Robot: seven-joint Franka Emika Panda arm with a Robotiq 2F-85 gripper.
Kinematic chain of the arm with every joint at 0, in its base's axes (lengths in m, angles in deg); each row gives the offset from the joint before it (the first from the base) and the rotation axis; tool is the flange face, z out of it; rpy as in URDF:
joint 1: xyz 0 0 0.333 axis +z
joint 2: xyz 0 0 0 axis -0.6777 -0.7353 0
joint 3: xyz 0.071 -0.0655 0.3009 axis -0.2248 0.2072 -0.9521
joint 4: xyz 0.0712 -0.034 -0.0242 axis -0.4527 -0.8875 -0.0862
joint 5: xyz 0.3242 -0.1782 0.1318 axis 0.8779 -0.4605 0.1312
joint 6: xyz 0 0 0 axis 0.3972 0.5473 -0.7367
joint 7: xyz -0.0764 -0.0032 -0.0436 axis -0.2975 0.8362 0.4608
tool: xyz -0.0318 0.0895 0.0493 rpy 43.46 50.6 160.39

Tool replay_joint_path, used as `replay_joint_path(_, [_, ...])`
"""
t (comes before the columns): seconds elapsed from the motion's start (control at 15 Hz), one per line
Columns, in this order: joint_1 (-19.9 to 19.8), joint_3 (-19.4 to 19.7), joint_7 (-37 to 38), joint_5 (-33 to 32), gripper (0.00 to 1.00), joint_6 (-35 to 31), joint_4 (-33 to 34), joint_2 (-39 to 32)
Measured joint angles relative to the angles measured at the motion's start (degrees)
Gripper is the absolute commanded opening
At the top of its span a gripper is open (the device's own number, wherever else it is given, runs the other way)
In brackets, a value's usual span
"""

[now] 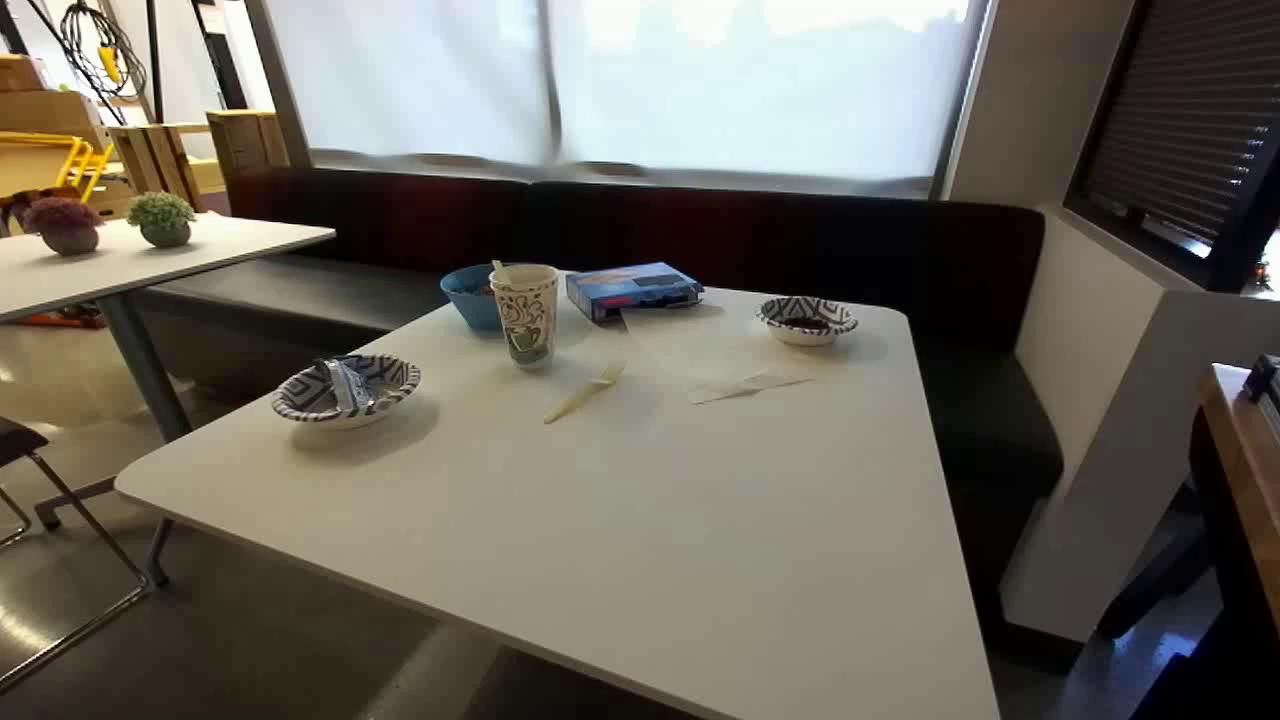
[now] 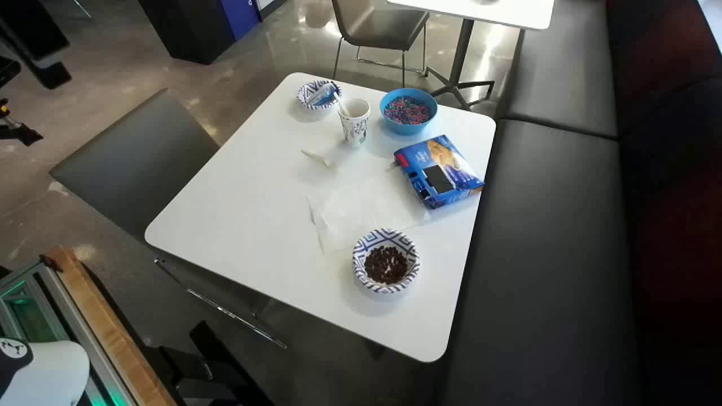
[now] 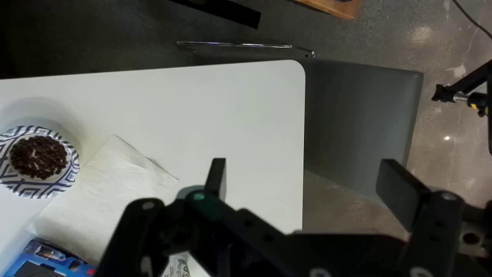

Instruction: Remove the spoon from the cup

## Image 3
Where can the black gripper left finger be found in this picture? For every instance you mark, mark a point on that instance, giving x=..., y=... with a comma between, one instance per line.
x=216, y=178

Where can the grey chair seat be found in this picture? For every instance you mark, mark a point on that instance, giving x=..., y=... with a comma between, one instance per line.
x=357, y=116

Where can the blue snack box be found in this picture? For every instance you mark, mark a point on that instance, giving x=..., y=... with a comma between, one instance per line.
x=44, y=260

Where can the blue patterned paper bowl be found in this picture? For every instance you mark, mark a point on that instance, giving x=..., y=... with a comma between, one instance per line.
x=38, y=163

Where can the wooden frame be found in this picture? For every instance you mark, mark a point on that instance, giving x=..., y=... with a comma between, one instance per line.
x=345, y=10

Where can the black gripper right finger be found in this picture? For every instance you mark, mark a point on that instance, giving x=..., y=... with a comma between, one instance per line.
x=400, y=192

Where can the white paper napkin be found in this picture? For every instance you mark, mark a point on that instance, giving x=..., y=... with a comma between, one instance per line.
x=84, y=220

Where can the black camera tripod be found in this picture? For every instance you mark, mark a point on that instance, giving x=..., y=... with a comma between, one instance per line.
x=476, y=92

